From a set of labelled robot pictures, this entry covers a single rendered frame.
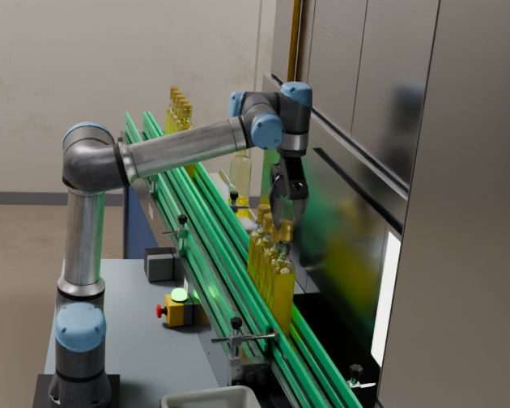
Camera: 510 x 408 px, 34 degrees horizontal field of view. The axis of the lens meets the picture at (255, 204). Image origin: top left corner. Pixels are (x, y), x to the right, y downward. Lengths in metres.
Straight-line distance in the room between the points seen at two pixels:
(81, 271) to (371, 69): 0.83
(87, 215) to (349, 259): 0.63
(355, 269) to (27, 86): 3.21
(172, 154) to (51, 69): 3.10
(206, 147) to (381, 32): 0.47
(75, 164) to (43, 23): 3.02
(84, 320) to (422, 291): 1.17
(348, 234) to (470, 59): 1.20
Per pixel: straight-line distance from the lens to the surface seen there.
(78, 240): 2.03
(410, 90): 1.79
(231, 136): 1.82
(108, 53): 4.83
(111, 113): 4.92
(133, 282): 2.70
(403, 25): 1.83
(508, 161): 0.82
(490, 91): 0.85
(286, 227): 2.07
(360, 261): 1.98
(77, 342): 1.99
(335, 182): 2.09
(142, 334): 2.44
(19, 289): 4.23
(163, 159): 1.81
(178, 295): 2.43
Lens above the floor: 2.05
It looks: 23 degrees down
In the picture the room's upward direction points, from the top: 5 degrees clockwise
